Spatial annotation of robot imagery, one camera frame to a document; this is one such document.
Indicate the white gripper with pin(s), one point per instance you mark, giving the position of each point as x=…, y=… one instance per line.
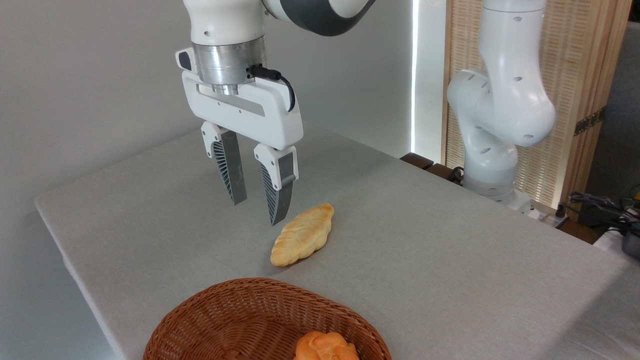
x=260, y=112

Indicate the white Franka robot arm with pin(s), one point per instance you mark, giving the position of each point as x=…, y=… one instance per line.
x=505, y=100

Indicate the long braided bread loaf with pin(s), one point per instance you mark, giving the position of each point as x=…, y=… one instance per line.
x=302, y=235

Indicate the round golden bread roll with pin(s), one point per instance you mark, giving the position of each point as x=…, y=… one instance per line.
x=325, y=348

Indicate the brown wicker basket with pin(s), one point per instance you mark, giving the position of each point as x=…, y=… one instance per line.
x=225, y=320

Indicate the dark brown wooden bench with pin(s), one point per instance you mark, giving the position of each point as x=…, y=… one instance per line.
x=417, y=160

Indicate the vertical white light strip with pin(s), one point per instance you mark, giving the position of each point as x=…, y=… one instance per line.
x=415, y=75

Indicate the white power strip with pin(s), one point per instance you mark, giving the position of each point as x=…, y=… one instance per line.
x=547, y=216

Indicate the black screen hinge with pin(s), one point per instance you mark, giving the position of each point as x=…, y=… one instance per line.
x=590, y=121

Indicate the wooden slatted screen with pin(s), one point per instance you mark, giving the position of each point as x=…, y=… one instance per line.
x=575, y=60

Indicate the dark grey container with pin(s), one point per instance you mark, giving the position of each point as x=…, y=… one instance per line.
x=632, y=242

